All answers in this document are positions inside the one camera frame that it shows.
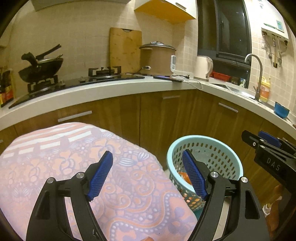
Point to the pink patterned tablecloth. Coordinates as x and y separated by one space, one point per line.
57 166

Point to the black flat phone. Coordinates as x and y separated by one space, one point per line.
167 78

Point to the red container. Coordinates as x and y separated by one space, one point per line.
220 76

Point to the black wok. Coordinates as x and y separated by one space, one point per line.
39 69

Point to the white water heater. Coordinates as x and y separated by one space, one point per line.
276 23

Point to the orange peel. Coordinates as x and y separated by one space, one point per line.
185 178

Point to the light blue plastic basket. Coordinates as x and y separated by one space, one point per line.
222 150

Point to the wooden cutting board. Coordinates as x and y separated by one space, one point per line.
124 51

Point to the white electric kettle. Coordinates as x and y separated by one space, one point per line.
202 68

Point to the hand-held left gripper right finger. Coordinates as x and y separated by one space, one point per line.
194 171

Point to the black gas stove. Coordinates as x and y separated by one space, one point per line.
92 80

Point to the orange bag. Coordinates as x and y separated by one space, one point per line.
276 199

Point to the brown rice cooker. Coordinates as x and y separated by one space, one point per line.
155 60

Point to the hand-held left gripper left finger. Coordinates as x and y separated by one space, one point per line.
101 176

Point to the yellow detergent bottle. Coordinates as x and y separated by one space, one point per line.
265 90

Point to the dark sauce bottle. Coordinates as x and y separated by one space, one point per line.
2 97
9 90

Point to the silver kitchen faucet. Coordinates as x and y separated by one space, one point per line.
259 76

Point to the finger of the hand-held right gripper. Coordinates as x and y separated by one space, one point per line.
269 139
252 139

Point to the blue bowl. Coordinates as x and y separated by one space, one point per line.
281 110

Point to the yellow and white wall cabinet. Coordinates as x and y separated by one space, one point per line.
166 11

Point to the dark window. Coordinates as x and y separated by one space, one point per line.
229 27

